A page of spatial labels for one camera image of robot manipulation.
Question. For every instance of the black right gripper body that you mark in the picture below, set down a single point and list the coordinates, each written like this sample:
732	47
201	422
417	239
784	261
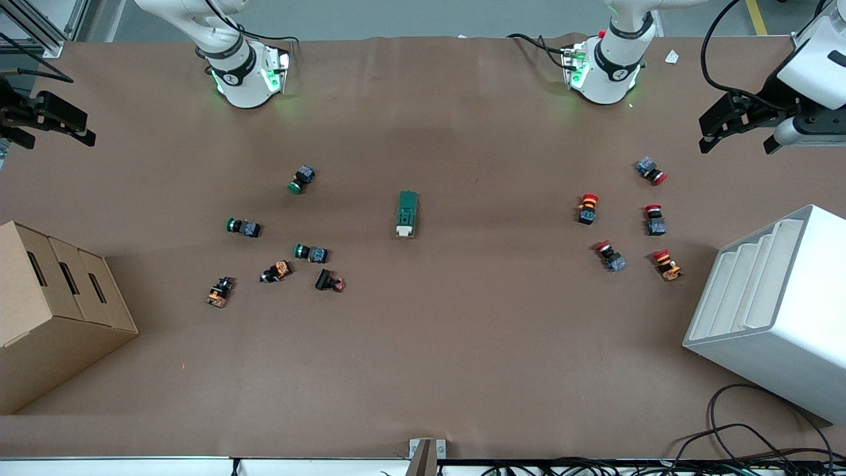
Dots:
14	111

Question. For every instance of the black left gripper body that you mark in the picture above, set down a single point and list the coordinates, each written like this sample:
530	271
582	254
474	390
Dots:
770	101

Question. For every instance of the green load switch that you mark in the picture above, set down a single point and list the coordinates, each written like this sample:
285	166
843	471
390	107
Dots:
406	211

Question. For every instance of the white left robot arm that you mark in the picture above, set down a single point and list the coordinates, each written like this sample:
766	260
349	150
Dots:
608	73

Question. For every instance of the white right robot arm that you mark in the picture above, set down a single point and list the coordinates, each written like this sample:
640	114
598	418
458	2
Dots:
241	79

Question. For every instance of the white paper scrap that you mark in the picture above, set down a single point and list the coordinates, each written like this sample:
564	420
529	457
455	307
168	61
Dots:
672	57

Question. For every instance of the red emergency stop button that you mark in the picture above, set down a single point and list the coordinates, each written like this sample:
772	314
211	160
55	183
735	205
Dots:
587	211
648	167
613	259
655	225
667	266

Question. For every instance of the brown cardboard box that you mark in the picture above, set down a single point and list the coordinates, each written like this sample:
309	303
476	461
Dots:
53	344

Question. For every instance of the white slotted bin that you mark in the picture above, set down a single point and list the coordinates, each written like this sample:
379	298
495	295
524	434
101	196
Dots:
780	357

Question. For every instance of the brown paper table cover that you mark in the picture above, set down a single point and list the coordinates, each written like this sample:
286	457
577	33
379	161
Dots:
462	330

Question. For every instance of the green push button switch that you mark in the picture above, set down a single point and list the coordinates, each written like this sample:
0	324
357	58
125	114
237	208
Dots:
246	228
303	177
314	254

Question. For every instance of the black orange selector switch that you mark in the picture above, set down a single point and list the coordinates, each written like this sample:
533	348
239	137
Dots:
277	271
219	292

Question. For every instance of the black pink switch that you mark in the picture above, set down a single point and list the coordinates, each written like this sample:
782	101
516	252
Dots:
325	279

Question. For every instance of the white table edge rail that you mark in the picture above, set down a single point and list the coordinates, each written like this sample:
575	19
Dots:
132	468

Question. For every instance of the grey metal bracket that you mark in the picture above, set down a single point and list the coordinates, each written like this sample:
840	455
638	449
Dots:
426	456

